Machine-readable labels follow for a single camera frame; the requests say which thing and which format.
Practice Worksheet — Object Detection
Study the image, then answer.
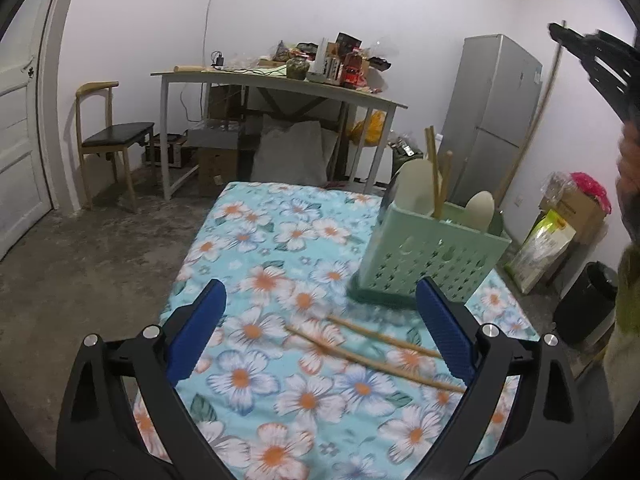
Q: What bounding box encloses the silver refrigerator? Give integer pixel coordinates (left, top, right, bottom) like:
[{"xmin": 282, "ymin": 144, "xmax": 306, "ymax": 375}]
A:
[{"xmin": 440, "ymin": 35, "xmax": 543, "ymax": 208}]

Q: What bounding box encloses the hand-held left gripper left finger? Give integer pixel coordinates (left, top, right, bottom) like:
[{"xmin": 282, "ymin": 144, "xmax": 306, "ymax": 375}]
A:
[{"xmin": 56, "ymin": 279, "xmax": 236, "ymax": 480}]

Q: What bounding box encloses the brown cardboard box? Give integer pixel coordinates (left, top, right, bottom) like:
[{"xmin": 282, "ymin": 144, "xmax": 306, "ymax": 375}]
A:
[{"xmin": 207, "ymin": 85, "xmax": 246, "ymax": 121}]

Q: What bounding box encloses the white desktop rack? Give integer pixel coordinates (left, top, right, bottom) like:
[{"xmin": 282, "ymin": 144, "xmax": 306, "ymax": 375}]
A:
[{"xmin": 307, "ymin": 37, "xmax": 346, "ymax": 83}]

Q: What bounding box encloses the red drink bottle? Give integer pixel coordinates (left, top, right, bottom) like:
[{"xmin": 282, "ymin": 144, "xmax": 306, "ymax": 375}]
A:
[{"xmin": 342, "ymin": 50, "xmax": 366, "ymax": 86}]

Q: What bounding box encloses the wooden chair with black seat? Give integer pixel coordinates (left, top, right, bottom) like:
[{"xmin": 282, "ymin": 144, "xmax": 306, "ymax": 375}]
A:
[{"xmin": 75, "ymin": 81, "xmax": 156, "ymax": 213}]

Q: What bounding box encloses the large cardboard box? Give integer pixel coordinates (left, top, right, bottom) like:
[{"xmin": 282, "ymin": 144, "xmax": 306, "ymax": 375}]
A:
[{"xmin": 539, "ymin": 192, "xmax": 608, "ymax": 246}]

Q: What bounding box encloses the clear plastic bag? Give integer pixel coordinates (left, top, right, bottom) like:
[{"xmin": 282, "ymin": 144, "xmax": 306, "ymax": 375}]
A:
[{"xmin": 542, "ymin": 172, "xmax": 576, "ymax": 201}]

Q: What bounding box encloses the person's right forearm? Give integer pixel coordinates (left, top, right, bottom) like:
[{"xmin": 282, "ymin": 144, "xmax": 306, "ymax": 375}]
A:
[{"xmin": 600, "ymin": 245, "xmax": 640, "ymax": 381}]

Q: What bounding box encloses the thin wall cable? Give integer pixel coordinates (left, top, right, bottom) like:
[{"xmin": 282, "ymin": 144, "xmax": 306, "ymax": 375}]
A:
[{"xmin": 202, "ymin": 0, "xmax": 223, "ymax": 53}]

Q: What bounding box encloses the small toaster oven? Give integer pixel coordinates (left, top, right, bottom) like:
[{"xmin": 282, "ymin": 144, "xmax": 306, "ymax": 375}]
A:
[{"xmin": 147, "ymin": 132, "xmax": 188, "ymax": 168}]

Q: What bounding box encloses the yellow and white rice bag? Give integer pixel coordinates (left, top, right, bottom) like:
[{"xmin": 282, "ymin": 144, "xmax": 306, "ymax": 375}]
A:
[{"xmin": 505, "ymin": 209, "xmax": 577, "ymax": 295}]

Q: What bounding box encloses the white panel door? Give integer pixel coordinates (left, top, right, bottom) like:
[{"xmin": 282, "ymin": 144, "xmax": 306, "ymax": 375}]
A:
[{"xmin": 0, "ymin": 35, "xmax": 53, "ymax": 261}]

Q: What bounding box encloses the blue floral quilt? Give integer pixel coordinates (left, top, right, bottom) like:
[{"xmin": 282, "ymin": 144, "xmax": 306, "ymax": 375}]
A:
[{"xmin": 132, "ymin": 182, "xmax": 528, "ymax": 480}]

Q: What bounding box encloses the green perforated utensil holder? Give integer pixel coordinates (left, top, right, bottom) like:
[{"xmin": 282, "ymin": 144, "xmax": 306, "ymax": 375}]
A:
[{"xmin": 347, "ymin": 200, "xmax": 512, "ymax": 306}]

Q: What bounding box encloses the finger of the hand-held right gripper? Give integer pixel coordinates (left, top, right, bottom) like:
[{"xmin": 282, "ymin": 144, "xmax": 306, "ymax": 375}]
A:
[{"xmin": 547, "ymin": 21, "xmax": 640, "ymax": 123}]

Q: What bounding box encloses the curved desk with white legs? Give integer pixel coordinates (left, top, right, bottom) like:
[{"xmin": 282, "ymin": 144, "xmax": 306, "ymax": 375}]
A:
[{"xmin": 151, "ymin": 67, "xmax": 408, "ymax": 201}]

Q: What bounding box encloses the large translucent white spoon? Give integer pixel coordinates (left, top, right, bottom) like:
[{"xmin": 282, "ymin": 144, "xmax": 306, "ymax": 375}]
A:
[{"xmin": 397, "ymin": 160, "xmax": 443, "ymax": 216}]

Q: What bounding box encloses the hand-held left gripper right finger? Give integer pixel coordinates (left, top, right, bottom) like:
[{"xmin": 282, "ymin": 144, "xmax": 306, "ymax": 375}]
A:
[{"xmin": 416, "ymin": 276, "xmax": 616, "ymax": 480}]

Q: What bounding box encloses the long wooden chopstick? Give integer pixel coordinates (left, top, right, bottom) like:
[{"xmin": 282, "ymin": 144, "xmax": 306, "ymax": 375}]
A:
[
  {"xmin": 425, "ymin": 127, "xmax": 442, "ymax": 218},
  {"xmin": 285, "ymin": 326, "xmax": 467, "ymax": 393},
  {"xmin": 435, "ymin": 151, "xmax": 452, "ymax": 219},
  {"xmin": 327, "ymin": 315, "xmax": 443, "ymax": 359}
]

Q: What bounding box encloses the person's right hand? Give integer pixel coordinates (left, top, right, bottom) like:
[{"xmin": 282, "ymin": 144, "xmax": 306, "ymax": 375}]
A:
[{"xmin": 616, "ymin": 122, "xmax": 640, "ymax": 233}]

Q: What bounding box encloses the long thin wooden pole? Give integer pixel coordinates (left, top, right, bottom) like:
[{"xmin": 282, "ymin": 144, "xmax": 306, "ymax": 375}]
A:
[{"xmin": 500, "ymin": 20, "xmax": 567, "ymax": 202}]

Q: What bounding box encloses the small cardboard box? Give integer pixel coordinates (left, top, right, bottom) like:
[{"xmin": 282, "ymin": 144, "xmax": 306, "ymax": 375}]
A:
[{"xmin": 197, "ymin": 147, "xmax": 240, "ymax": 197}]

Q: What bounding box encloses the black trash bin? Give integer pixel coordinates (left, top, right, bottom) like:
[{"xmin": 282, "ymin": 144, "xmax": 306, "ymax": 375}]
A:
[{"xmin": 554, "ymin": 261, "xmax": 618, "ymax": 346}]

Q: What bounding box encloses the yellow plastic bag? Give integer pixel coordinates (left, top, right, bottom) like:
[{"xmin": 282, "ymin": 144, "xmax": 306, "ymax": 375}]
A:
[{"xmin": 350, "ymin": 110, "xmax": 388, "ymax": 148}]

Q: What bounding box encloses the grey sack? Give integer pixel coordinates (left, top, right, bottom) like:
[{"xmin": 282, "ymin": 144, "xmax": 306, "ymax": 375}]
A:
[{"xmin": 255, "ymin": 115, "xmax": 326, "ymax": 186}]

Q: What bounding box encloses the cream plastic soup spoon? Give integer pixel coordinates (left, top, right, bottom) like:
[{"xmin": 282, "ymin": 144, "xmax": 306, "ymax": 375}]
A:
[{"xmin": 464, "ymin": 191, "xmax": 496, "ymax": 233}]

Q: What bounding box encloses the pink plastic bag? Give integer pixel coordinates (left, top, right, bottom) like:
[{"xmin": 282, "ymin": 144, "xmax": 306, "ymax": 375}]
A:
[{"xmin": 570, "ymin": 172, "xmax": 612, "ymax": 213}]

